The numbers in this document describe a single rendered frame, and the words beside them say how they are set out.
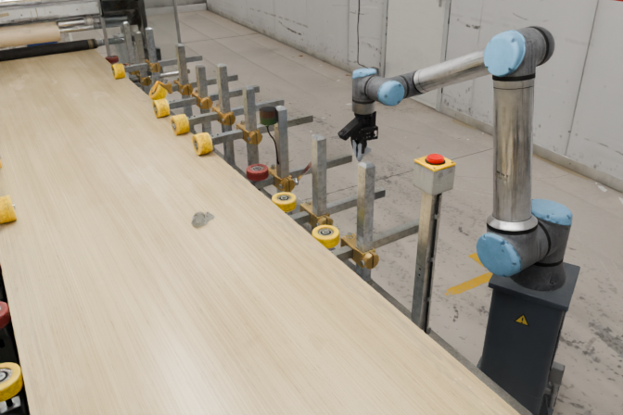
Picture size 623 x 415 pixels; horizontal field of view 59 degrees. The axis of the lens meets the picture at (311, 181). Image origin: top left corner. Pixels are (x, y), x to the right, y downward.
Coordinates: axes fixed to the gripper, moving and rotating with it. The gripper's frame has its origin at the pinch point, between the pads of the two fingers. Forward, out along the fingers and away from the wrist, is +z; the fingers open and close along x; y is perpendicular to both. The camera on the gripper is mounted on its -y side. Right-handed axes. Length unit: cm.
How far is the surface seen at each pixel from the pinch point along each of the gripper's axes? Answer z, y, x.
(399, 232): 1, -21, -51
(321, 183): -12.4, -37.3, -30.6
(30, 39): -20, -90, 226
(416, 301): 1, -39, -80
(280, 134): -21.3, -38.2, -5.6
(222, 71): -32, -37, 44
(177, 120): -14, -58, 47
